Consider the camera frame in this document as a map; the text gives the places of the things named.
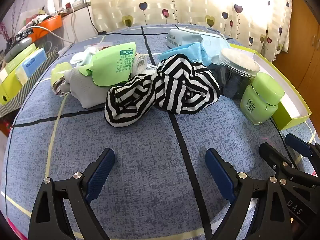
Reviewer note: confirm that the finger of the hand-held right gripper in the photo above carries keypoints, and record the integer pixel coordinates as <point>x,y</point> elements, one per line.
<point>297,143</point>
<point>271,155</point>

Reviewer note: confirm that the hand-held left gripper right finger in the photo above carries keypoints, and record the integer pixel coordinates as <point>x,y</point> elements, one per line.
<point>220,175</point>

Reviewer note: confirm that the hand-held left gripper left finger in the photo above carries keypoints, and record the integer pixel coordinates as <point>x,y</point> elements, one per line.
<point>100,172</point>

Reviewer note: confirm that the green and white box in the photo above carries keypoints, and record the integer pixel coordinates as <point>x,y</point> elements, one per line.
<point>285,82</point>

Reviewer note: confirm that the white sock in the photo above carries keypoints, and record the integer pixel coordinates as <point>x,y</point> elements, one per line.
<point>85,90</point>

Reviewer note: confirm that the black white striped cloth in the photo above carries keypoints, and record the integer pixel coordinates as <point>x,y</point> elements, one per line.
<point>172,87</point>

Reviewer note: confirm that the green face mask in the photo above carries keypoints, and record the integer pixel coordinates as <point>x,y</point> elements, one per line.
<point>110,65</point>

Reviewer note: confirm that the green cloth with white patches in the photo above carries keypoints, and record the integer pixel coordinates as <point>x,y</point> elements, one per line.
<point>58,71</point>

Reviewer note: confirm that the beige sock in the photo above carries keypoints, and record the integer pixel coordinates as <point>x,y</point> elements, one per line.
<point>140,63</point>

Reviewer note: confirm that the blue face mask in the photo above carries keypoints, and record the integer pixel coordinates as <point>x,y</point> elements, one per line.
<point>192,52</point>

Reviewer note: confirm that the green jar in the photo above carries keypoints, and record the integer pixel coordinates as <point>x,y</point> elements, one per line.
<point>257,105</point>

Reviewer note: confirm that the clear plastic jar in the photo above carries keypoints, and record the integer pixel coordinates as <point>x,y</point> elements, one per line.
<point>232,80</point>

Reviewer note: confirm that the wooden wardrobe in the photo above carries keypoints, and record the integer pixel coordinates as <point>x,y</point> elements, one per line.
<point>302,55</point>

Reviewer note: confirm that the striped storage box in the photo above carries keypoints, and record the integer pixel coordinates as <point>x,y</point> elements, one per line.
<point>22,96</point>

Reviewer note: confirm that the small white cloth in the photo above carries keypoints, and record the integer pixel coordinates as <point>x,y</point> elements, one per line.
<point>82,57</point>

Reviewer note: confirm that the lime green box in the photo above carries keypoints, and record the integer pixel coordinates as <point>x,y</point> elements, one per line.
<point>10,90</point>

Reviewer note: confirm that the blue tissue pack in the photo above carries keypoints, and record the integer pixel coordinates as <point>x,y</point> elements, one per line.
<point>32,63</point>

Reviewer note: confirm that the light blue wet wipes pack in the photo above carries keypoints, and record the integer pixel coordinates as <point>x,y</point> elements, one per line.
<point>185,37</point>

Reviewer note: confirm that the orange tray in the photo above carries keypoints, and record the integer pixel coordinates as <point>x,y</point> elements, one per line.
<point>50,25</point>

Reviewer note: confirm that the black electronic device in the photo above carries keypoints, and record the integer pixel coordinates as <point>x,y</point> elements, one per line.
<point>25,33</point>

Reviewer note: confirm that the heart print curtain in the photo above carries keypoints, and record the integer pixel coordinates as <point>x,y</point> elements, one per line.
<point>200,5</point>

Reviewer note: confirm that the pink branch decoration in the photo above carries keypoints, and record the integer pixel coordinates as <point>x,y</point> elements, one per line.
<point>5,32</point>

